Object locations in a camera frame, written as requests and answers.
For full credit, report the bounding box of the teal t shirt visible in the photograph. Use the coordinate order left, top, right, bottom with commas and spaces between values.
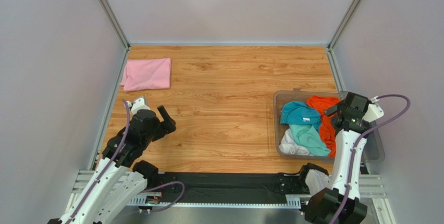
280, 101, 322, 130

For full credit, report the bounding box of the orange t shirt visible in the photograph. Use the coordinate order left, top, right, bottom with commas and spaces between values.
306, 95, 340, 157

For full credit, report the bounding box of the pink t shirt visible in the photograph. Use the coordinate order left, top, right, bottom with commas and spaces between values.
120, 58, 172, 92

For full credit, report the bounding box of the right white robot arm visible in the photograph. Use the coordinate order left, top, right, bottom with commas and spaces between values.
302, 92, 384, 223

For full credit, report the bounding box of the mint green t shirt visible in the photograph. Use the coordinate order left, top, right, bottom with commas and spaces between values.
289, 125, 331, 157

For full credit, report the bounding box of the clear plastic bin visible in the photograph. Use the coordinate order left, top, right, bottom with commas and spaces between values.
273, 89, 385, 164

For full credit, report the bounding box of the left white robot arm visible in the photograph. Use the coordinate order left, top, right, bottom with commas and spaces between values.
49, 97, 177, 223

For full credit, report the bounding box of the black base cloth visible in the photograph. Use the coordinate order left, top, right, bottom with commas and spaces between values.
156, 172, 309, 204

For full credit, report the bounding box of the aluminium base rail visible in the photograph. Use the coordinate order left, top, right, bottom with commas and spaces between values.
68, 170, 396, 223

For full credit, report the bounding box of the white t shirt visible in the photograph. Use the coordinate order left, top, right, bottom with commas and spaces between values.
279, 129, 311, 156

